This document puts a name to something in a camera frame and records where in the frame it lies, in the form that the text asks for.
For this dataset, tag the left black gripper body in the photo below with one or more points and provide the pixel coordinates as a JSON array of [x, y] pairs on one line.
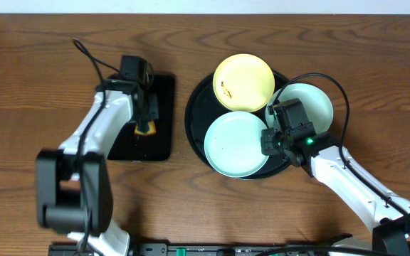
[[146, 116]]

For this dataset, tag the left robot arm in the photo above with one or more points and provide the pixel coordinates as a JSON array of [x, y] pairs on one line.
[[73, 191]]

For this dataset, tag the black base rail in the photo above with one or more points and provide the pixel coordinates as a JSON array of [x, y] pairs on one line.
[[160, 249]]

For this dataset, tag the black rectangular tray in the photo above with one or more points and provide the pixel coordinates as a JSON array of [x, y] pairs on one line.
[[129, 146]]

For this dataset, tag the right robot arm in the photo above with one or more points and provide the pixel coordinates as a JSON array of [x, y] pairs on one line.
[[385, 214]]

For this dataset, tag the black round tray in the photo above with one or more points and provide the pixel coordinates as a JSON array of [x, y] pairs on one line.
[[201, 111]]

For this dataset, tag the green yellow sponge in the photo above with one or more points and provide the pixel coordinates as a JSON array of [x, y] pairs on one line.
[[145, 128]]

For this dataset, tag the yellow plate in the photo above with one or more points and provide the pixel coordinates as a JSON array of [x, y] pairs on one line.
[[243, 82]]

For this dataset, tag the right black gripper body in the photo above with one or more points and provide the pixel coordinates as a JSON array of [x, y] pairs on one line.
[[268, 143]]

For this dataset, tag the mint plate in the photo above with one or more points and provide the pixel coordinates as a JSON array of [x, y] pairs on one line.
[[317, 104], [232, 144]]

